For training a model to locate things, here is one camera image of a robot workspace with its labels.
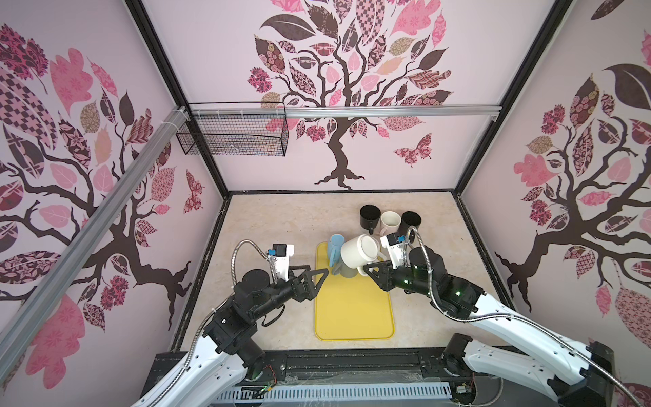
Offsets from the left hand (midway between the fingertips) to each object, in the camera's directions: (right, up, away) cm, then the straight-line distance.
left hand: (320, 275), depth 67 cm
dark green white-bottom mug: (+18, +16, +34) cm, 42 cm away
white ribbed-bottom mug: (+17, +9, -2) cm, 20 cm away
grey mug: (+8, -4, +22) cm, 24 cm away
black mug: (+34, +15, +31) cm, 49 cm away
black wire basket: (-29, +50, +28) cm, 64 cm away
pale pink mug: (+28, +14, +37) cm, 48 cm away
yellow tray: (+10, -16, +18) cm, 26 cm away
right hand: (+13, +2, +3) cm, 13 cm away
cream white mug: (+11, +7, 0) cm, 13 cm away
